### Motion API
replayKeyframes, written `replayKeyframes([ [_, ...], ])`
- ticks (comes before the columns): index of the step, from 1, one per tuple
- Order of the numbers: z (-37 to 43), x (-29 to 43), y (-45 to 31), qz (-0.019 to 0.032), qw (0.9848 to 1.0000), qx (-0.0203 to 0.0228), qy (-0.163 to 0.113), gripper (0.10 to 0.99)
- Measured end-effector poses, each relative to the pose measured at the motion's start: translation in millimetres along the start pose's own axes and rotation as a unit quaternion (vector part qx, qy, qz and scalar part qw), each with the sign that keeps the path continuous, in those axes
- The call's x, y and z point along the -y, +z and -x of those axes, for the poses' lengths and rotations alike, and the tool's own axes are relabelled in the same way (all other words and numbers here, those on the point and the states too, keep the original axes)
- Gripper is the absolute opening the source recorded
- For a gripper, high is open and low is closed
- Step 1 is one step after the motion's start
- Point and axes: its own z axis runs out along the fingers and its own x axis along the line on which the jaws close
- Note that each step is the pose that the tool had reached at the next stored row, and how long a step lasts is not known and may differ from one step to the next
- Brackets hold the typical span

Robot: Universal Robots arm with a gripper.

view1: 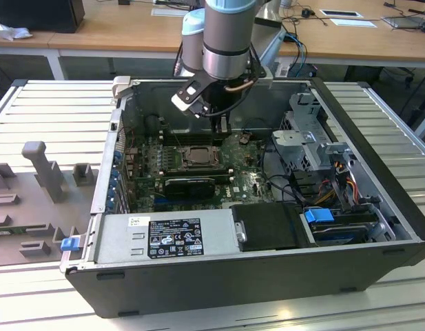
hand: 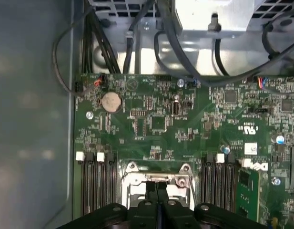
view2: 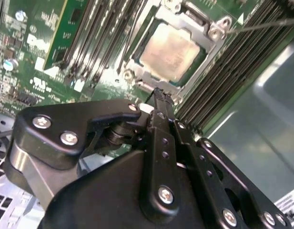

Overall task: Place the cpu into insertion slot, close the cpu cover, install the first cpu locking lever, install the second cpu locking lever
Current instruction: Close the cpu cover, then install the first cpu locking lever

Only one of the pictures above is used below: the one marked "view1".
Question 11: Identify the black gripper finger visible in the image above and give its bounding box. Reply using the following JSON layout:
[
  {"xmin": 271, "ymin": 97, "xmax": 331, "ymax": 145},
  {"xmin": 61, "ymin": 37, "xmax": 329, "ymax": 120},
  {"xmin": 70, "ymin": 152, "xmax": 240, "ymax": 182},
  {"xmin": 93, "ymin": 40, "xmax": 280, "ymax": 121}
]
[
  {"xmin": 211, "ymin": 116, "xmax": 222, "ymax": 146},
  {"xmin": 221, "ymin": 116, "xmax": 231, "ymax": 146}
]

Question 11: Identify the metal socket cover frame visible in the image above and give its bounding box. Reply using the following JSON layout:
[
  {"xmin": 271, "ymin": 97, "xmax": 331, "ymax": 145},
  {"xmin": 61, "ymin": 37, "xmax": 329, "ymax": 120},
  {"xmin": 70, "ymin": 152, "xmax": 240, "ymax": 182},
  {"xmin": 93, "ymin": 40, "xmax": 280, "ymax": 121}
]
[{"xmin": 179, "ymin": 146, "xmax": 222, "ymax": 169}]

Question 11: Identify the silver CPU with green edge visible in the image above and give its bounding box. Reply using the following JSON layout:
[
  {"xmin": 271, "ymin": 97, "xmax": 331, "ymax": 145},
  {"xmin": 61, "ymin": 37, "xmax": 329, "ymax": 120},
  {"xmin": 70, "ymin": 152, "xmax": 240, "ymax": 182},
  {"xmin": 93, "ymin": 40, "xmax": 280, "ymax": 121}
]
[{"xmin": 187, "ymin": 148, "xmax": 215, "ymax": 163}]

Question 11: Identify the CPU socket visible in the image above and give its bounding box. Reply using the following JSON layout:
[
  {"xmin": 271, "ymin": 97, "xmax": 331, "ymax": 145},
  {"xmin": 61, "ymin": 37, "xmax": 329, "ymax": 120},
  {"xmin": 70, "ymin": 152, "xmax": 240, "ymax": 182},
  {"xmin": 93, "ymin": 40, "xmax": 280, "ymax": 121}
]
[{"xmin": 177, "ymin": 145, "xmax": 222, "ymax": 170}]

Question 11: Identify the green motherboard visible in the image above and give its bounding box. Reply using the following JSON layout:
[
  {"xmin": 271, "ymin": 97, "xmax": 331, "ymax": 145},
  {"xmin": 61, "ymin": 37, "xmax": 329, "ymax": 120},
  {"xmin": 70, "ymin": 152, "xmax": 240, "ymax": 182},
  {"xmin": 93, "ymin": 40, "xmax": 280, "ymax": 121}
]
[{"xmin": 124, "ymin": 132, "xmax": 278, "ymax": 213}]

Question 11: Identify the black graphics card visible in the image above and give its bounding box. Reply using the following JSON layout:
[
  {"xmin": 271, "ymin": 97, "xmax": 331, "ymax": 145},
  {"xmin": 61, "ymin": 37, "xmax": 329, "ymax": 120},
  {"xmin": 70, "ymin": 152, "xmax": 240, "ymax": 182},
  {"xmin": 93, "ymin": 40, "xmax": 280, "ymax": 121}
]
[{"xmin": 163, "ymin": 177, "xmax": 216, "ymax": 201}]

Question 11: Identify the grey metal drive cage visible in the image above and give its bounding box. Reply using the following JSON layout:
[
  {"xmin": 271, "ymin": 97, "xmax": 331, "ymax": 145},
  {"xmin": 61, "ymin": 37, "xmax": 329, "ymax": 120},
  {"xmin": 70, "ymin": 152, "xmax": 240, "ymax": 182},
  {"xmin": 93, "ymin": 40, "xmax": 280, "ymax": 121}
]
[{"xmin": 272, "ymin": 92, "xmax": 357, "ymax": 173}]

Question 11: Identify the black plastic shroud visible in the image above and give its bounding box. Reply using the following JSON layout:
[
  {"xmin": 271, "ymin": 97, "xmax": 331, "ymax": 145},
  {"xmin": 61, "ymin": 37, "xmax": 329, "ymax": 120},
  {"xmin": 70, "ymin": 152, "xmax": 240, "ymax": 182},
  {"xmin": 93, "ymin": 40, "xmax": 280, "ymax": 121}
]
[{"xmin": 231, "ymin": 203, "xmax": 309, "ymax": 252}]

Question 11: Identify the blue disk carrier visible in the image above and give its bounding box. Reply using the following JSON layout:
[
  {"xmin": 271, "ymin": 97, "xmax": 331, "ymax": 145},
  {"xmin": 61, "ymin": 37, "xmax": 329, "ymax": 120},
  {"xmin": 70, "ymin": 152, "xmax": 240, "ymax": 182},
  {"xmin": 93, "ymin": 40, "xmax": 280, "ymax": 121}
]
[{"xmin": 304, "ymin": 206, "xmax": 368, "ymax": 244}]

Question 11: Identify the light wooden desk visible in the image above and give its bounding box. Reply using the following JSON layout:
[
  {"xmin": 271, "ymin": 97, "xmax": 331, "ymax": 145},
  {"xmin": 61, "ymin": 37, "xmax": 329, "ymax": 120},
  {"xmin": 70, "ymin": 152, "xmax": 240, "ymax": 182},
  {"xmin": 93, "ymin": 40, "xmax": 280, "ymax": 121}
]
[
  {"xmin": 253, "ymin": 0, "xmax": 425, "ymax": 70},
  {"xmin": 0, "ymin": 0, "xmax": 205, "ymax": 82}
]

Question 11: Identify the grey power supply with label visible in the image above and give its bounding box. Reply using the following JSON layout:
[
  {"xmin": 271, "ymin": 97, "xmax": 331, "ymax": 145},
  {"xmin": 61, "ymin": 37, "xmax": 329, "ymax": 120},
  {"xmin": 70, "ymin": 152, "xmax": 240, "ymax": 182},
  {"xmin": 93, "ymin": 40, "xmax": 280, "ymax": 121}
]
[{"xmin": 93, "ymin": 208, "xmax": 240, "ymax": 266}]

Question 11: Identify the white paper sheet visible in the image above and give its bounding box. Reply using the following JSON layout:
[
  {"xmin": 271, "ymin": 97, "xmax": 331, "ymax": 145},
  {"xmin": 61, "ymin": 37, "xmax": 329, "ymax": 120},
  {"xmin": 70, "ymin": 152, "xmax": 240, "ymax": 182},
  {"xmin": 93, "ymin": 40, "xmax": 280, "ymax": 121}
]
[{"xmin": 330, "ymin": 17, "xmax": 379, "ymax": 29}]

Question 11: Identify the grey and black PC case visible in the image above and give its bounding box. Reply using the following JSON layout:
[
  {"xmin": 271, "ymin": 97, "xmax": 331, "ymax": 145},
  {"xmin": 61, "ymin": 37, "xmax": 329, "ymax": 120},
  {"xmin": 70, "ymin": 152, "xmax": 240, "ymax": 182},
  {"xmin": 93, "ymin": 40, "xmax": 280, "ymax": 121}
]
[{"xmin": 59, "ymin": 76, "xmax": 425, "ymax": 318}]

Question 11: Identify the blue case latch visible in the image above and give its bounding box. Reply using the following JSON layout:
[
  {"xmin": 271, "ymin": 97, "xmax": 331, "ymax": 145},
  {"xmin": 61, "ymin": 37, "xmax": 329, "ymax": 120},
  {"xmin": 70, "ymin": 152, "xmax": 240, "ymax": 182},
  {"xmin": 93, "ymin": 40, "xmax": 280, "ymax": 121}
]
[{"xmin": 60, "ymin": 237, "xmax": 79, "ymax": 252}]

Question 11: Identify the grey parts rack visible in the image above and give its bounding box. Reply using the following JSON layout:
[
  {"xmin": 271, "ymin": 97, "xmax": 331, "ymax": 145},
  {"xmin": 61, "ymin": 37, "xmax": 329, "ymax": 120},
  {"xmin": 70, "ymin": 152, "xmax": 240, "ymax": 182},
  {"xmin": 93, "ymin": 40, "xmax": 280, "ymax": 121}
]
[{"xmin": 0, "ymin": 141, "xmax": 100, "ymax": 267}]

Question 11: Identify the grey notebook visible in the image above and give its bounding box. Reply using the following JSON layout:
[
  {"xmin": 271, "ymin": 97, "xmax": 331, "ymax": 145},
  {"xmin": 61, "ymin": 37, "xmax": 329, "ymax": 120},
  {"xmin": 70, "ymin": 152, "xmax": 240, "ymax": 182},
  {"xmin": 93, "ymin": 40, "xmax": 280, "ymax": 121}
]
[{"xmin": 382, "ymin": 13, "xmax": 425, "ymax": 29}]

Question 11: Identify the black box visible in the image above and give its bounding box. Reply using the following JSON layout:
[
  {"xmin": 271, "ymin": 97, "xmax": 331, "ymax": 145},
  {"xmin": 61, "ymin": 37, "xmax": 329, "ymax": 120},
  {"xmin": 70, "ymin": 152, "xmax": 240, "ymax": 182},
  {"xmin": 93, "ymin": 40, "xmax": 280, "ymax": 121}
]
[{"xmin": 0, "ymin": 0, "xmax": 85, "ymax": 34}]

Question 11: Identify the crumpled white paper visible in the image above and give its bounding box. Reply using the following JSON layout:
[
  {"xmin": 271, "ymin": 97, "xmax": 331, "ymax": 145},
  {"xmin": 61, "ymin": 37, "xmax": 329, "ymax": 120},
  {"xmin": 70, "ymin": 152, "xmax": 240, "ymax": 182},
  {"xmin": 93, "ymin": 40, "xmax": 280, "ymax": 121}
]
[{"xmin": 0, "ymin": 19, "xmax": 32, "ymax": 42}]

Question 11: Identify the green RAM stick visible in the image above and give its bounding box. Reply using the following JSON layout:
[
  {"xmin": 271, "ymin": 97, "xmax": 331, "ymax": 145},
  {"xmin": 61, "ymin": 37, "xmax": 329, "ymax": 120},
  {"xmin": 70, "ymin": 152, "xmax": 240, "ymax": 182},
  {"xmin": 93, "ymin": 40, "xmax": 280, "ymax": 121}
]
[{"xmin": 0, "ymin": 225, "xmax": 50, "ymax": 239}]

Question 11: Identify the copper coloured cable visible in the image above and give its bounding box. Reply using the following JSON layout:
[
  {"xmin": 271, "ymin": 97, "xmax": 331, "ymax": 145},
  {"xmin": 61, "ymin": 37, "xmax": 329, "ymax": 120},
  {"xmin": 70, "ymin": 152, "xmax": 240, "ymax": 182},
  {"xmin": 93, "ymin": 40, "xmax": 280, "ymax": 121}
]
[{"xmin": 225, "ymin": 78, "xmax": 258, "ymax": 93}]

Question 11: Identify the black and white wrist camera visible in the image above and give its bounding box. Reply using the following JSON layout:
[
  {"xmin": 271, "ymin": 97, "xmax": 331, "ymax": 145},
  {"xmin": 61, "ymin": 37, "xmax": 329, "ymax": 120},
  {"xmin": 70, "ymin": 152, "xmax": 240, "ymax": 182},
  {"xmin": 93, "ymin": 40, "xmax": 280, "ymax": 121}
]
[{"xmin": 170, "ymin": 78, "xmax": 213, "ymax": 119}]

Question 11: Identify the black cable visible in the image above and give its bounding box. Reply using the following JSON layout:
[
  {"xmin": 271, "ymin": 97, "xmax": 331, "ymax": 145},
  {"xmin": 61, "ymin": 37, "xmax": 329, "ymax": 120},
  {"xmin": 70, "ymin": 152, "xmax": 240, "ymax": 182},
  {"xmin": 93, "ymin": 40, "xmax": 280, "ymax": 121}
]
[
  {"xmin": 267, "ymin": 174, "xmax": 304, "ymax": 208},
  {"xmin": 260, "ymin": 143, "xmax": 285, "ymax": 203}
]

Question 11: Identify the blue cable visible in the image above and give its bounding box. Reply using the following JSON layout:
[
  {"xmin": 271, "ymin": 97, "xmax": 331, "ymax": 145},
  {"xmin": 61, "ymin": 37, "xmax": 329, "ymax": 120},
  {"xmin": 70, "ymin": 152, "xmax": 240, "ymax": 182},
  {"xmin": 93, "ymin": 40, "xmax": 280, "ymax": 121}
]
[{"xmin": 284, "ymin": 32, "xmax": 309, "ymax": 72}]

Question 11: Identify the yellow red wire bundle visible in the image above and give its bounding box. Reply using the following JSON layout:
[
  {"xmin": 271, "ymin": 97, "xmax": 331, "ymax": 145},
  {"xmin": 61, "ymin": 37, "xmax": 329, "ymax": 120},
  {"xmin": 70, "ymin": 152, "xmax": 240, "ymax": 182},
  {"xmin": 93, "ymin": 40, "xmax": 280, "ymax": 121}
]
[{"xmin": 318, "ymin": 175, "xmax": 358, "ymax": 205}]

